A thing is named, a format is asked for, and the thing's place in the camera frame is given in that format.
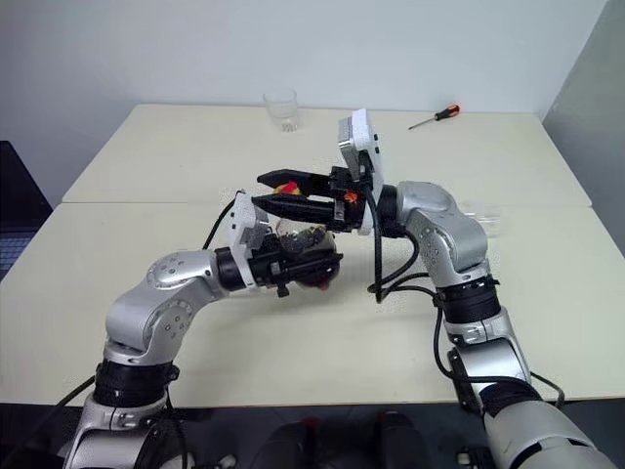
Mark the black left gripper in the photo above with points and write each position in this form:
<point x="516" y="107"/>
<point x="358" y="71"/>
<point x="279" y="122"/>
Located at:
<point x="268" y="273"/>

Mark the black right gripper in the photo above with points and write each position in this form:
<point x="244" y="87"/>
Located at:
<point x="349" y="205"/>

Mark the clear bottle with dark beads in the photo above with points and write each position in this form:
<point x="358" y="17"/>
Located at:
<point x="303" y="237"/>

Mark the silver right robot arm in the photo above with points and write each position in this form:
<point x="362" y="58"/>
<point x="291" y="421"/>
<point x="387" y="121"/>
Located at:
<point x="439" y="210"/>

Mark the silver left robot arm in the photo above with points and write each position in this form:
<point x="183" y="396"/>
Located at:
<point x="146" y="303"/>

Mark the clear wine glass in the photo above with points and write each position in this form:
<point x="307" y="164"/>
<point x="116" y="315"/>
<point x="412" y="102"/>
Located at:
<point x="486" y="220"/>

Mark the clear glass tumbler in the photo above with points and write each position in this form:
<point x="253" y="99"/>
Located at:
<point x="282" y="110"/>

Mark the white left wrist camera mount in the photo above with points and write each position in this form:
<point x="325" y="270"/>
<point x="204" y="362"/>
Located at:
<point x="239" y="220"/>

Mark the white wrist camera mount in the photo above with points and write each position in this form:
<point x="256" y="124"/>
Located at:
<point x="239" y="220"/>
<point x="363" y="129"/>

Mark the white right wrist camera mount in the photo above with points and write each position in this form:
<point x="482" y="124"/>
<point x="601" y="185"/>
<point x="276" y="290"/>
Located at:
<point x="363" y="129"/>

